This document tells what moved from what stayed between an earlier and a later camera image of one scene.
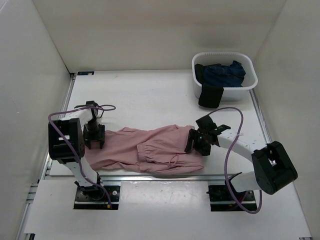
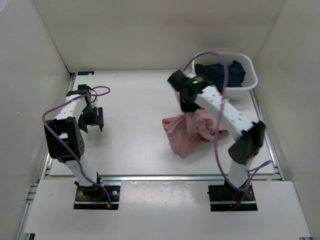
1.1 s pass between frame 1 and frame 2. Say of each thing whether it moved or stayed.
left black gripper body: moved
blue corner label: stayed
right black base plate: stayed
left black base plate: stayed
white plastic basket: stayed
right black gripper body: moved
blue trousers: stayed
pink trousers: moved
